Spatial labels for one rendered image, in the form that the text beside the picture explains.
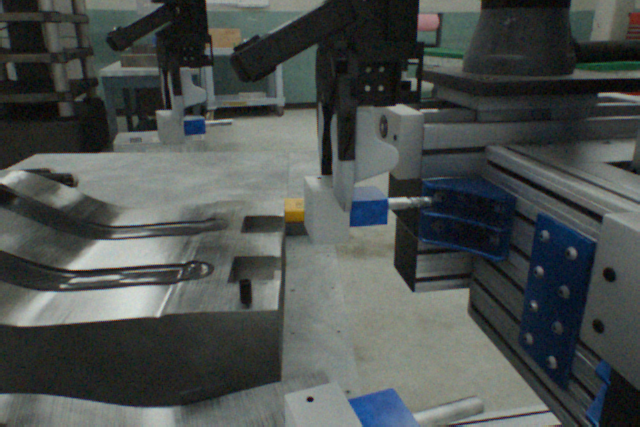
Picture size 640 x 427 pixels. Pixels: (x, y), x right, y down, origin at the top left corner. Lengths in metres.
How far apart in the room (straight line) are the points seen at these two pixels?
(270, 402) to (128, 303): 0.15
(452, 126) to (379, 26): 0.27
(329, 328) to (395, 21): 0.31
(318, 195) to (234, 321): 0.13
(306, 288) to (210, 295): 0.20
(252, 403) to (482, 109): 0.48
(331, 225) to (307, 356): 0.13
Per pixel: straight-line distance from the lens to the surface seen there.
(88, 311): 0.44
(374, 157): 0.44
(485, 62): 0.72
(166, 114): 0.89
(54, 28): 4.30
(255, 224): 0.58
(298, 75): 6.94
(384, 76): 0.44
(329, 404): 0.32
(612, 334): 0.35
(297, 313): 0.55
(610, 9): 7.22
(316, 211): 0.45
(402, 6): 0.45
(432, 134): 0.67
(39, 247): 0.56
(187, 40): 0.88
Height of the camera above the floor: 1.10
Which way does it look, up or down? 19 degrees down
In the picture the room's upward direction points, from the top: straight up
